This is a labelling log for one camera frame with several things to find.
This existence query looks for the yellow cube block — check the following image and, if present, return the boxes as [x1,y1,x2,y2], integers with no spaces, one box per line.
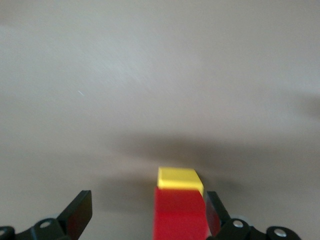
[156,166,205,197]

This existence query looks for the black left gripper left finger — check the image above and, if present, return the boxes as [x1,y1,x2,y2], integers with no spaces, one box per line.
[31,190,93,240]

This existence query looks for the red cube block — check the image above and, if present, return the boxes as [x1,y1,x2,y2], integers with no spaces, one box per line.
[151,186,210,240]

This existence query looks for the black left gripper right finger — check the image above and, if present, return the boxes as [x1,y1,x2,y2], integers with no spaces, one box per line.
[204,191,253,240]

